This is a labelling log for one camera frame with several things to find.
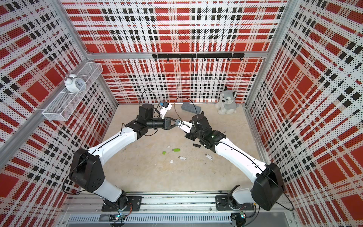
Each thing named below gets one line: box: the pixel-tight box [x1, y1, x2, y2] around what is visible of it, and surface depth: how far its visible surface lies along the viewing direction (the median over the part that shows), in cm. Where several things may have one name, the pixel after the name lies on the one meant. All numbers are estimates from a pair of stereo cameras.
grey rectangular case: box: [181, 102, 202, 114], surface depth 117 cm
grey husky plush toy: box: [215, 85, 240, 115], surface depth 106 cm
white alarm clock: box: [64, 73, 87, 94], surface depth 72 cm
